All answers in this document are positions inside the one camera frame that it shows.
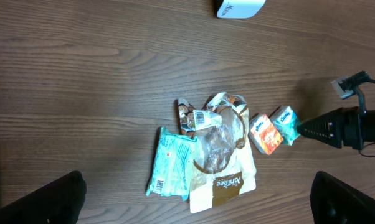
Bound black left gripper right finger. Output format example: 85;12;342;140
310;171;375;224

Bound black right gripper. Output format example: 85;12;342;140
297;107;375;150

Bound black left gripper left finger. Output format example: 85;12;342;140
0;170;87;224

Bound teal tissue pack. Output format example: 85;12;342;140
270;106;301;146

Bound orange tissue pack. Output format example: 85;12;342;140
249;114;283;155

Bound teal snack packet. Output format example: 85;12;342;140
146;127;198;201

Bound brown Pantree snack bag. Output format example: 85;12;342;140
178;92;257;213

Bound white barcode scanner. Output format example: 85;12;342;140
214;0;266;19

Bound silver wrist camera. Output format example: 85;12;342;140
331;77;354;99

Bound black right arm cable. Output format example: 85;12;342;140
346;70;375;159

